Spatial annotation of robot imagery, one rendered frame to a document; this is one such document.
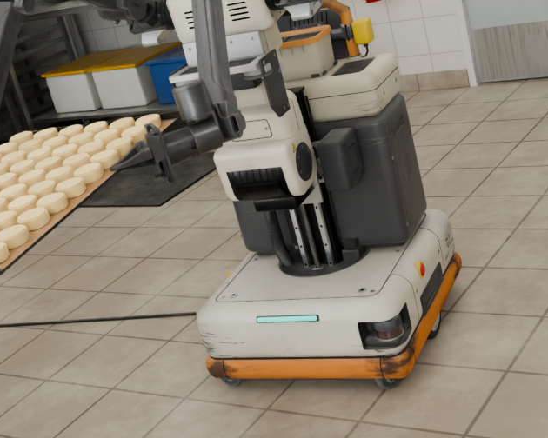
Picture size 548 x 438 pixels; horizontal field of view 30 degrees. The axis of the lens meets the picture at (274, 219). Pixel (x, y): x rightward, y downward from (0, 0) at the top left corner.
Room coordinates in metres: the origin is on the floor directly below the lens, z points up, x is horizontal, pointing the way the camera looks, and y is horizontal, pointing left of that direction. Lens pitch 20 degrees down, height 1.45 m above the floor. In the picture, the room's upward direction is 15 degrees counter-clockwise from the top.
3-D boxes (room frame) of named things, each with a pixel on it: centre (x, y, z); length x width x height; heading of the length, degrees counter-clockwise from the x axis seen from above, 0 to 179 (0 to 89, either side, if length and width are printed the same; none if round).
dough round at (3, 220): (1.58, 0.43, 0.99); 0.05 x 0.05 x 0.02
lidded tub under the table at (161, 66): (5.78, 0.20, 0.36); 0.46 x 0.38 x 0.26; 144
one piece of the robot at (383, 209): (2.87, -0.16, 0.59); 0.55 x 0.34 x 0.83; 62
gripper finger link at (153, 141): (1.72, 0.21, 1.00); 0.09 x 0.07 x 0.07; 107
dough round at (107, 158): (1.75, 0.26, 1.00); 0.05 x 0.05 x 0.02
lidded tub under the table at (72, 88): (6.30, 0.87, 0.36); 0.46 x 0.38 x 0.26; 141
